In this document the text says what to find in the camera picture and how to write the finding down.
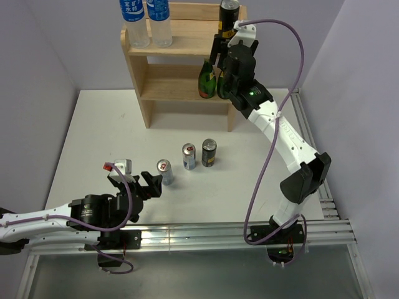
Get black can front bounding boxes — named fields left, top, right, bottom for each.
left=218, top=0, right=239, bottom=39

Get black can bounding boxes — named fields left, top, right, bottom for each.
left=201, top=138, right=217, bottom=167
left=218, top=0, right=239, bottom=39

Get water bottle blue label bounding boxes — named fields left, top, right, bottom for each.
left=147, top=0, right=173, bottom=48
left=119, top=0, right=150, bottom=49

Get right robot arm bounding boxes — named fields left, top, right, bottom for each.
left=209, top=36, right=331, bottom=243

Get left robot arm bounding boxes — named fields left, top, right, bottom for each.
left=1, top=170, right=162, bottom=255

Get wooden two-tier shelf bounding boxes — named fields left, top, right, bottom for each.
left=120, top=2, right=236, bottom=131

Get silver can front left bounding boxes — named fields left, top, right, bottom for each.
left=156, top=159, right=174, bottom=186

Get silver can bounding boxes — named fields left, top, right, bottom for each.
left=156, top=159, right=174, bottom=186
left=182, top=143, right=196, bottom=170

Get green glass bottle right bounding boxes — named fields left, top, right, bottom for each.
left=217, top=71, right=231, bottom=100

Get green glass bottle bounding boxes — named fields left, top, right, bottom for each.
left=198, top=59, right=216, bottom=98
left=217, top=71, right=231, bottom=100

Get green glass bottle left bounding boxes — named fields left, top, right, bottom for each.
left=198, top=59, right=216, bottom=98

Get silver can middle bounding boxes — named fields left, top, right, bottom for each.
left=182, top=143, right=196, bottom=170

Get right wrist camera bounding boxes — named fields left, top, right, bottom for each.
left=228, top=21, right=256, bottom=48

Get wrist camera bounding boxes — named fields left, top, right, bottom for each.
left=103, top=159, right=133, bottom=183
left=228, top=21, right=256, bottom=48

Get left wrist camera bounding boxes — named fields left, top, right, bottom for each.
left=103, top=159, right=133, bottom=183

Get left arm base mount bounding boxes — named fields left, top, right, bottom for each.
left=84, top=230, right=142, bottom=268

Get aluminium front rail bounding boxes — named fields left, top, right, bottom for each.
left=29, top=222, right=358, bottom=255

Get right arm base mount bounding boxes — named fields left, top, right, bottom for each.
left=247, top=222, right=307, bottom=267

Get aluminium side rail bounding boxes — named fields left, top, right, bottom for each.
left=291, top=88, right=341, bottom=221

